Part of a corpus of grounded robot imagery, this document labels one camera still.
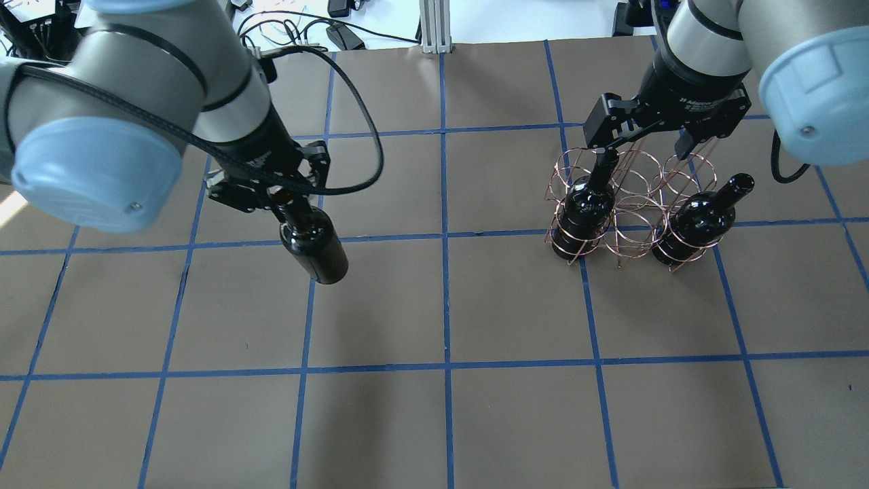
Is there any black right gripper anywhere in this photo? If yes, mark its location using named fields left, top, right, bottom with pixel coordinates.
left=584, top=71, right=752, bottom=159

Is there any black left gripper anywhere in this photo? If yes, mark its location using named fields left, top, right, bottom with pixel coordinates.
left=206, top=140, right=331, bottom=213

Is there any dark glass wine bottle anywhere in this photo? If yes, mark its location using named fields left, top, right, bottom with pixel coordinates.
left=273, top=189, right=348, bottom=285

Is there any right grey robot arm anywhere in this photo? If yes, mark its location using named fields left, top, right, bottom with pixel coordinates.
left=583, top=1, right=868, bottom=165

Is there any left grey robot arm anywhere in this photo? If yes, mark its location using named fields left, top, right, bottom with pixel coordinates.
left=2, top=1, right=312, bottom=234

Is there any dark wine bottle right slot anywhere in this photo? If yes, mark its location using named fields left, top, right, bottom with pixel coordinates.
left=652, top=173, right=755, bottom=267

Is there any black power adapter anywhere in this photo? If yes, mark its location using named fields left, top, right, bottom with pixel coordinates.
left=326, top=24, right=367, bottom=52

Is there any copper wire wine basket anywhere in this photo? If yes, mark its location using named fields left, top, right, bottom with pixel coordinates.
left=545, top=143, right=724, bottom=270

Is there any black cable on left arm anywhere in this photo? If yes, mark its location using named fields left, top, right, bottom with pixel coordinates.
left=14, top=44, right=385, bottom=198

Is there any aluminium frame post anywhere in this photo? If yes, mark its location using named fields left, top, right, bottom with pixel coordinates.
left=419, top=0, right=454, bottom=54

